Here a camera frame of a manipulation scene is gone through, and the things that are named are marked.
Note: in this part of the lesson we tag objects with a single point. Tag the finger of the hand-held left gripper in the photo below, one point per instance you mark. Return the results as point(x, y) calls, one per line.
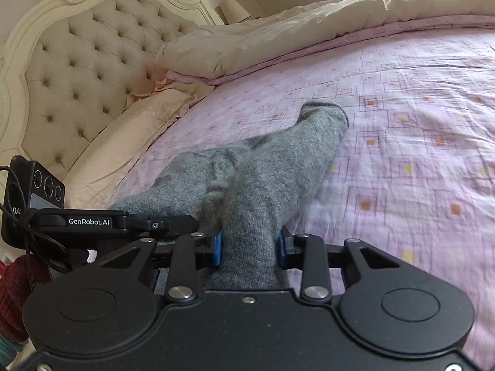
point(166, 225)

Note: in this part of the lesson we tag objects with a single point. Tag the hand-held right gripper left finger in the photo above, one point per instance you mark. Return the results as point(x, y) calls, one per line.
point(217, 249)

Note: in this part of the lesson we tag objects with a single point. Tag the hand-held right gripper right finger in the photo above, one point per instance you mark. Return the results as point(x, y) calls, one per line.
point(281, 251)

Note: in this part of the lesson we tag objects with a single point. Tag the grey knitted sweater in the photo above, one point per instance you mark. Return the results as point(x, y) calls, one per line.
point(267, 170)

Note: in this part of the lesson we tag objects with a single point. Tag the person's left forearm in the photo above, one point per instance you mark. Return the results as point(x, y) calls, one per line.
point(15, 297)

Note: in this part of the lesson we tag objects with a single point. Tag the beige embroidered pillow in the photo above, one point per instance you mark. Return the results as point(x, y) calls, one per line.
point(143, 123)

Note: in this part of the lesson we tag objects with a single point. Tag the orange and white cloth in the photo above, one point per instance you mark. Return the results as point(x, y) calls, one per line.
point(159, 84)

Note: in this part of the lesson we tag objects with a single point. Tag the cream tufted headboard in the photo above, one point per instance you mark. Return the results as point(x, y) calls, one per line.
point(89, 54)

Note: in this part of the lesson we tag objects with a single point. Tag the purple square-patterned bed sheet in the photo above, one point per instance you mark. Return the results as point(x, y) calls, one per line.
point(406, 123)

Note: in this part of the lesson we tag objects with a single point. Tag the beige lamp shade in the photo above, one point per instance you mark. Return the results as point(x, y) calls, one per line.
point(232, 9)

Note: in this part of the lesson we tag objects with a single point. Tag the beige duvet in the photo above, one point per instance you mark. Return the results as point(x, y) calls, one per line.
point(309, 23)

